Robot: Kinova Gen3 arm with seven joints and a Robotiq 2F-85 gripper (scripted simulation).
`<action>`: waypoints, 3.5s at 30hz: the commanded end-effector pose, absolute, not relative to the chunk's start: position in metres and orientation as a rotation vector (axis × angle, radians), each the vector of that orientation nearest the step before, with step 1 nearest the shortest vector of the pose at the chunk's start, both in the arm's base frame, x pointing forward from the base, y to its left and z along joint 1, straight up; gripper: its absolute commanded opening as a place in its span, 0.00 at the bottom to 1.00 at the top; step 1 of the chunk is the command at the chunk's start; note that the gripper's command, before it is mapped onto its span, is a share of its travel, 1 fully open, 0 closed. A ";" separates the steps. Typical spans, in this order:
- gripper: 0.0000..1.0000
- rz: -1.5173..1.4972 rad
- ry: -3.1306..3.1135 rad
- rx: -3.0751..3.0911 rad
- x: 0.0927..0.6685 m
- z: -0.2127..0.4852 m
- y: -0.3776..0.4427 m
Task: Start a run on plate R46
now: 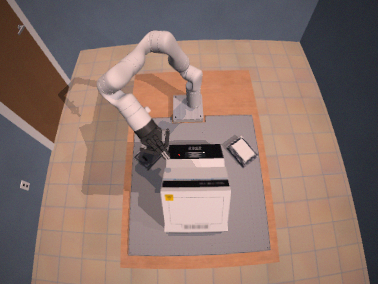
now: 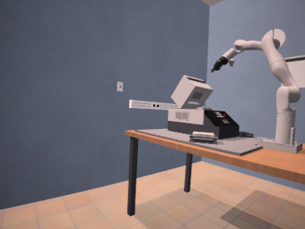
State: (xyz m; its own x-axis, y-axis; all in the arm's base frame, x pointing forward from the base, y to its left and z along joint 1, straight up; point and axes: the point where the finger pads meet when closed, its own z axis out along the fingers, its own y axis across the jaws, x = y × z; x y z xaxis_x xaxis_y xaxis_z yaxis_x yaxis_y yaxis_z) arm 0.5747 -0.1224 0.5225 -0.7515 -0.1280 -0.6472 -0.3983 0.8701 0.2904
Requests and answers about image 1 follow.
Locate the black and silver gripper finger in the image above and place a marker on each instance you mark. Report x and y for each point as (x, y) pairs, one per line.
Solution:
(144, 148)
(166, 144)

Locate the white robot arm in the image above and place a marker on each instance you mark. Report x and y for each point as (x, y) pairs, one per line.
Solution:
(110, 83)

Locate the black rectangular frame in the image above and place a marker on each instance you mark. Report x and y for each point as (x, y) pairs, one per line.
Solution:
(236, 156)

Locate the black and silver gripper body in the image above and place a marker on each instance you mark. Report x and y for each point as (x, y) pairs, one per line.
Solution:
(150, 129)

